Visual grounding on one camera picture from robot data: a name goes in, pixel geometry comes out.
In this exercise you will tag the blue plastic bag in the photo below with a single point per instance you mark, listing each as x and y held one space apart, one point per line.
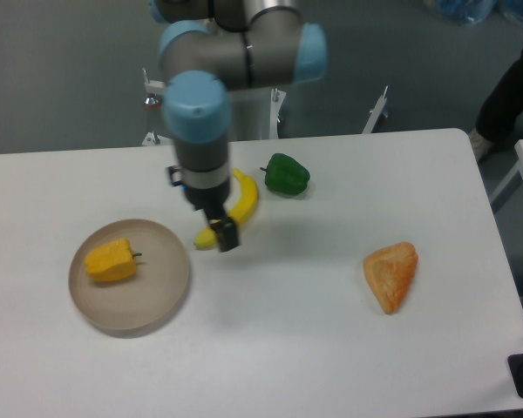
474 12

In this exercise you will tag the yellow banana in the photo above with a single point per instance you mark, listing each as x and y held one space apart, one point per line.
241 212

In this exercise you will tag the yellow bell pepper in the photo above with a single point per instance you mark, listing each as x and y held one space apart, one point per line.
112 261

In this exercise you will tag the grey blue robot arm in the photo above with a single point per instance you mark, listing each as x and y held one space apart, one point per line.
208 49

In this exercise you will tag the orange bread slice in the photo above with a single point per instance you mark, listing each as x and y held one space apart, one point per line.
389 272

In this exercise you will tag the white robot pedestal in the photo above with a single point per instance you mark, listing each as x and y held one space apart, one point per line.
255 113

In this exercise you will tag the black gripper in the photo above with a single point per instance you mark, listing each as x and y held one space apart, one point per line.
208 192

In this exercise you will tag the beige round plate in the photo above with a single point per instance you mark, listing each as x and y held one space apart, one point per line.
143 301

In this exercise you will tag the person in black clothes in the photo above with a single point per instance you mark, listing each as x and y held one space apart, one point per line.
499 113

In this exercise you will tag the green bell pepper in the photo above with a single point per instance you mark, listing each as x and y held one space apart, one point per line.
283 174

